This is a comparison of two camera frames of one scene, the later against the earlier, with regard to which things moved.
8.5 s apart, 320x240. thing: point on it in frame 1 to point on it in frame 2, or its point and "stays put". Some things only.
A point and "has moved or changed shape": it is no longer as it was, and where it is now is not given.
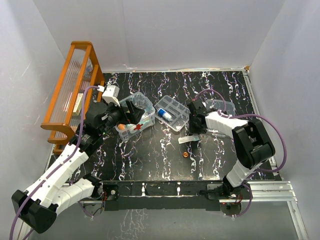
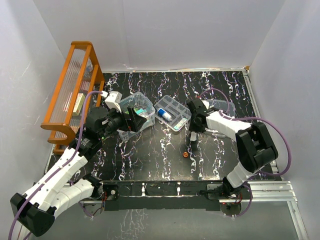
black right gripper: [194, 130] stays put
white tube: [186, 139] has moved or changed shape
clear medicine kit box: [148, 119] stays put
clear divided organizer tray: [172, 113] stays put
